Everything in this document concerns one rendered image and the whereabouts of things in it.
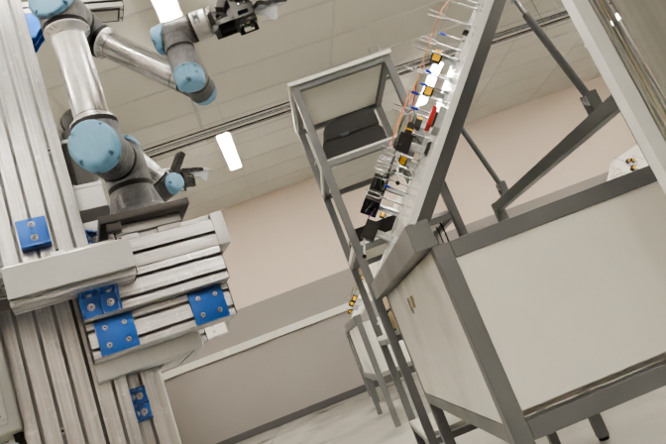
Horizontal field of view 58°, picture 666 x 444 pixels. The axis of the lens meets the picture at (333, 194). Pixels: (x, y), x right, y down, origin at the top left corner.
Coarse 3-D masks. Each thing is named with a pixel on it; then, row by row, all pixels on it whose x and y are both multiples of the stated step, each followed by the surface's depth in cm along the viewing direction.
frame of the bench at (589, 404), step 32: (608, 192) 137; (512, 224) 135; (448, 256) 133; (448, 288) 132; (480, 320) 129; (480, 352) 128; (608, 384) 129; (640, 384) 126; (480, 416) 148; (512, 416) 124; (544, 416) 124; (576, 416) 124
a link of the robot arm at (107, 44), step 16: (96, 32) 168; (112, 32) 171; (96, 48) 169; (112, 48) 168; (128, 48) 167; (144, 48) 168; (128, 64) 168; (144, 64) 166; (160, 64) 165; (160, 80) 167; (208, 80) 162; (192, 96) 165; (208, 96) 167
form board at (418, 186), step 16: (480, 0) 193; (480, 16) 149; (480, 32) 147; (464, 48) 179; (464, 64) 145; (464, 80) 143; (448, 96) 165; (448, 112) 141; (448, 128) 140; (432, 144) 155; (432, 160) 138; (416, 176) 184; (416, 192) 144; (400, 208) 231; (416, 208) 136; (400, 224) 171
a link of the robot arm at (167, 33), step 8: (184, 16) 155; (160, 24) 155; (168, 24) 154; (176, 24) 154; (184, 24) 154; (152, 32) 154; (160, 32) 153; (168, 32) 153; (176, 32) 153; (184, 32) 154; (192, 32) 154; (152, 40) 154; (160, 40) 153; (168, 40) 153; (176, 40) 153; (184, 40) 153; (192, 40) 156; (160, 48) 155
